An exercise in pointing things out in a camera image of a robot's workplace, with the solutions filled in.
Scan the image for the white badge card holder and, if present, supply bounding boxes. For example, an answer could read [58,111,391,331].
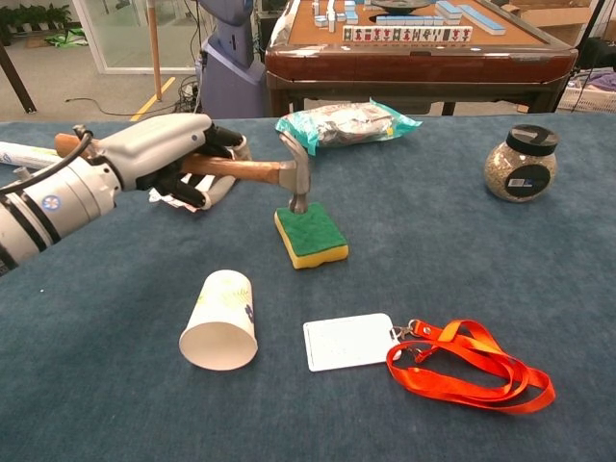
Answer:
[302,312,402,373]

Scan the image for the long blue mahjong tile row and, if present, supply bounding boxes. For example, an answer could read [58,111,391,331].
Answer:
[460,3,507,36]

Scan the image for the white and pink pouch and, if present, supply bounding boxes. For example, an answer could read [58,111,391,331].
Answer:
[147,170,240,213]

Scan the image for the green potted plants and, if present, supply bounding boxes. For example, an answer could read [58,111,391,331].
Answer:
[0,3,73,36]

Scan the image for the dark slanted table leg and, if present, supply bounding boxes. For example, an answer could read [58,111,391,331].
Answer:
[0,41,38,115]

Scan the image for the wooden pole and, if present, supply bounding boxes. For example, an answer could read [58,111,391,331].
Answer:
[146,0,164,102]

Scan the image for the white printed paper roll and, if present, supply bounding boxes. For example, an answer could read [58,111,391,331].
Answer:
[0,141,64,170]

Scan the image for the brown mahjong table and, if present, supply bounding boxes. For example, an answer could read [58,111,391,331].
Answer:
[264,0,578,118]

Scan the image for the round jar with black lid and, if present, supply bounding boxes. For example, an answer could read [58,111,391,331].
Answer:
[483,123,561,204]

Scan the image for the orange lanyard strap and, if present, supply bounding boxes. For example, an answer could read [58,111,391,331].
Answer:
[386,318,556,415]

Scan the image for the purple cloth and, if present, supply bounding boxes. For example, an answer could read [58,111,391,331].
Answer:
[584,69,616,92]

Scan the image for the bundle of black floor cables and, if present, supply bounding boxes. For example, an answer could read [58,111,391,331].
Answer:
[64,71,202,119]

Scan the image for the green bag on floor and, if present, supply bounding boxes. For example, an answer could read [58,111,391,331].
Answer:
[45,27,90,49]

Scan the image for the green and yellow sponge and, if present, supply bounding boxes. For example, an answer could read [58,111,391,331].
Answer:
[273,201,349,270]

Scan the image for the cardboard box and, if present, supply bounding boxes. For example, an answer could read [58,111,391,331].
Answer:
[509,0,603,47]

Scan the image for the row of face-up mahjong tiles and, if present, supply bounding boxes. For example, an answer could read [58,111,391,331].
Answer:
[342,25,474,43]

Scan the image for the black tripod stand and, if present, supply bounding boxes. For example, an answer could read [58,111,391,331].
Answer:
[552,0,608,115]

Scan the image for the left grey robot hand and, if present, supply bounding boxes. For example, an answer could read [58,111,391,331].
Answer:
[89,113,254,212]

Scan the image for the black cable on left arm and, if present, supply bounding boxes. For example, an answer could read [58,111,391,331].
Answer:
[0,124,95,196]

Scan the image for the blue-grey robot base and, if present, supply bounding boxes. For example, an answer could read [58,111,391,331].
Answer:
[196,0,269,120]

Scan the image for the wooden handle claw hammer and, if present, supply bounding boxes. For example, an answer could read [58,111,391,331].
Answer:
[53,130,313,216]

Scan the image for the white plastic basket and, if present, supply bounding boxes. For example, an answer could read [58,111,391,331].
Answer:
[557,71,616,115]

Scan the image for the white printed paper cup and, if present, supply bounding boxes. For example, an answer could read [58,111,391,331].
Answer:
[178,269,259,372]

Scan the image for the teal snack package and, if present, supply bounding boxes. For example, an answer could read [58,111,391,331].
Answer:
[274,97,424,157]

